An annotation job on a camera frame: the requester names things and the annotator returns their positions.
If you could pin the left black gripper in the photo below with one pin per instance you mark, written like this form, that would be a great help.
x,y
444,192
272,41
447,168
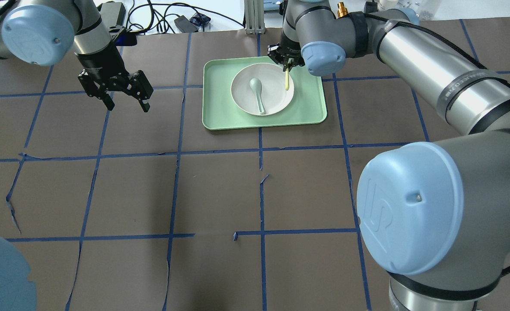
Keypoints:
x,y
101,66

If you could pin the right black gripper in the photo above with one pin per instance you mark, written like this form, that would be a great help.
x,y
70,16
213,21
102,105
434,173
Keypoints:
x,y
286,55

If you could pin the yellow plastic fork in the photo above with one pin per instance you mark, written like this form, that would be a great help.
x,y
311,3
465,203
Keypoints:
x,y
286,80

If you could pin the white round plate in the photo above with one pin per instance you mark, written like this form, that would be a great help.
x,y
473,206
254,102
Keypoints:
x,y
273,95

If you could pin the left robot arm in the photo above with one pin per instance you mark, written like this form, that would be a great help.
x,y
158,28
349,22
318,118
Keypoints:
x,y
42,32

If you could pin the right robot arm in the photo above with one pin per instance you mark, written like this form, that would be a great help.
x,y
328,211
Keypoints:
x,y
311,259

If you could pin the light blue plastic spoon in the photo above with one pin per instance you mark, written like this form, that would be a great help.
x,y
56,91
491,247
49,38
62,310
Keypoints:
x,y
256,86

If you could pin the light green tray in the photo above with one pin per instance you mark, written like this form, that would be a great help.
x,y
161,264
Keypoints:
x,y
219,112

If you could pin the black power adapter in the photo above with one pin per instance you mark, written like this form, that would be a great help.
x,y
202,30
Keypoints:
x,y
184,25

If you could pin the brown paper table cover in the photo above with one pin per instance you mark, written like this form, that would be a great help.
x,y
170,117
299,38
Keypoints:
x,y
126,211

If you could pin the aluminium frame post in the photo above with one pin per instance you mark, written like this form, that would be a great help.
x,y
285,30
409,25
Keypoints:
x,y
254,17

